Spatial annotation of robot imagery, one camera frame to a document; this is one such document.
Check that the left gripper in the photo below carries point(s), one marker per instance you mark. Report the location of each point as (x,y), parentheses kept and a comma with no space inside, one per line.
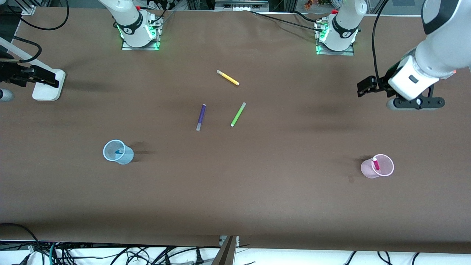
(385,83)

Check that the pink marker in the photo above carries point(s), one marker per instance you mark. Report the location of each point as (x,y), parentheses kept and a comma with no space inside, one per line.
(376,164)

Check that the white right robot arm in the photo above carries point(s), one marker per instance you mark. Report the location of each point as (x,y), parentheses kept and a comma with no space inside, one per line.
(128,22)

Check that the white desk lamp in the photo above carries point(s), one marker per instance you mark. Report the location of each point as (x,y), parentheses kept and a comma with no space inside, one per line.
(48,92)

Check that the light pink plastic cup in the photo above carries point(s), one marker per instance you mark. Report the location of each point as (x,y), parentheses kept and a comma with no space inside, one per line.
(367,169)

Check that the light blue plastic cup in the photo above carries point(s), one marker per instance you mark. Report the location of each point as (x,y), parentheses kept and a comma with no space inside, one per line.
(127,158)

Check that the orange toy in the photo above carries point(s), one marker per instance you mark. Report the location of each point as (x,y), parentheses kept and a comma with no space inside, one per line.
(308,4)

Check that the green marker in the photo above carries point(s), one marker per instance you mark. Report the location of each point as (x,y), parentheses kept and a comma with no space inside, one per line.
(238,115)

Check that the yellow marker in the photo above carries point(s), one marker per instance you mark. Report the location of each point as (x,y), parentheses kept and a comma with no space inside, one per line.
(229,78)

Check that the purple marker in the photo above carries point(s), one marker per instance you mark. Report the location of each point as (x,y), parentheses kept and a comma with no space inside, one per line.
(201,116)

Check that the brown paper table cover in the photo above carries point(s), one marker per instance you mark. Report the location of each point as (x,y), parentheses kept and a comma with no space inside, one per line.
(235,191)

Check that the grey electronics box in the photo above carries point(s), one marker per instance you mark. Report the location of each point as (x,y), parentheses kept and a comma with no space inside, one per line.
(239,5)

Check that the dark table leg beam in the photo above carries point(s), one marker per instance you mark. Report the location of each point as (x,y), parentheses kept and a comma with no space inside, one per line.
(225,254)

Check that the black power plug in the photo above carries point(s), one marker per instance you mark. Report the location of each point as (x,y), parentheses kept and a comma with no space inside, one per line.
(199,257)

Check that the aluminium corner bracket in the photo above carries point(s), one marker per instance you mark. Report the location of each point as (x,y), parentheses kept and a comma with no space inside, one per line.
(28,9)

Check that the metal table edge bracket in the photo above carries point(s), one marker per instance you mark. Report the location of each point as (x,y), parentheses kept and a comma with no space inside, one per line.
(223,240)

